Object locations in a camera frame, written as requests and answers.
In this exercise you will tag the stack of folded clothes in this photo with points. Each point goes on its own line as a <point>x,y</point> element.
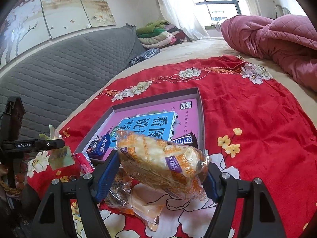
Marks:
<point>161,34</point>

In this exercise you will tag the grey quilted headboard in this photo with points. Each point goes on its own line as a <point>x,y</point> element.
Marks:
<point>56,80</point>

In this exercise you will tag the orange rice cracker packet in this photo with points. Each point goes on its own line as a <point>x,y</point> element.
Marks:
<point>174,168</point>

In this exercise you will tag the red snack packet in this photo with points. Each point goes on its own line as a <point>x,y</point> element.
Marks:
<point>84,164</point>

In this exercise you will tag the grey cardboard box tray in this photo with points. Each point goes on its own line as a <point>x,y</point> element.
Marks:
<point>168,116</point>

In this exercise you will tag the dark patterned cloth bundle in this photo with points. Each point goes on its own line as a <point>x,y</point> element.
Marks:
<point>144,56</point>

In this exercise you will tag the blue wrapped candy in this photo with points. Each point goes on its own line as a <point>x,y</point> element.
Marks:
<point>99,145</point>

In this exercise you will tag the red floral cloth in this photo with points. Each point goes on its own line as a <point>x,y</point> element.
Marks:
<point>254,127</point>

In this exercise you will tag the green foil snack packet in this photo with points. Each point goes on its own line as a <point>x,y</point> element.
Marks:
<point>58,158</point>

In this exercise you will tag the pink quilted blanket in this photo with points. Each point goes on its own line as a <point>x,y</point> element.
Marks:
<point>289,41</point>

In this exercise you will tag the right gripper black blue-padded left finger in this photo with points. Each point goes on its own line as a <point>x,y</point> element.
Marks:
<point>54,215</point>

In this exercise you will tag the white curtain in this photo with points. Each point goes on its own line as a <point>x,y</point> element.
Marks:
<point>183,14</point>

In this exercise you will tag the Snickers bar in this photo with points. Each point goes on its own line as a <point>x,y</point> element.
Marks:
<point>187,139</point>

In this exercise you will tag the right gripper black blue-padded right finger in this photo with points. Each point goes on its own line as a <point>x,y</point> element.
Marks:
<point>259,216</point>

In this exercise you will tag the floral wall painting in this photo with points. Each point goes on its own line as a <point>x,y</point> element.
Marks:
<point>33,22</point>

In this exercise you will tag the clear orange bread packet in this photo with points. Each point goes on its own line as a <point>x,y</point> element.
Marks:
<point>121,197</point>

